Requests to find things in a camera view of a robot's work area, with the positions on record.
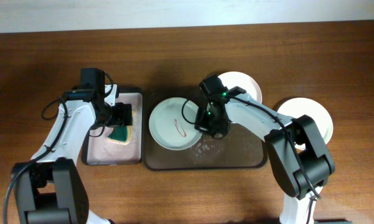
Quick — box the pale green plate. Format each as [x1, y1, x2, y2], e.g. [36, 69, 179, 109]
[149, 97, 202, 151]

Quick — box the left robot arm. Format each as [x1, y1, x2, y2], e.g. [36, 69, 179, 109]
[2, 68, 133, 223]

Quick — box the pale pink plate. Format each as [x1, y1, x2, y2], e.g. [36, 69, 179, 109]
[218, 72, 263, 103]

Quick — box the small black sponge tray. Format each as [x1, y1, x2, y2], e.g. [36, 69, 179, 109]
[82, 87, 144, 166]

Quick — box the cream white plate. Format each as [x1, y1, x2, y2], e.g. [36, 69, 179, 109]
[277, 98, 334, 144]

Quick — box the large brown serving tray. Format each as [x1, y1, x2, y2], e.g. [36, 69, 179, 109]
[142, 87, 268, 171]

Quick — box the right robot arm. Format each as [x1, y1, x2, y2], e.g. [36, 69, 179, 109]
[193, 75, 335, 223]

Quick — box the green and yellow sponge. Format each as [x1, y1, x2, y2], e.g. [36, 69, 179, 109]
[107, 126, 131, 144]

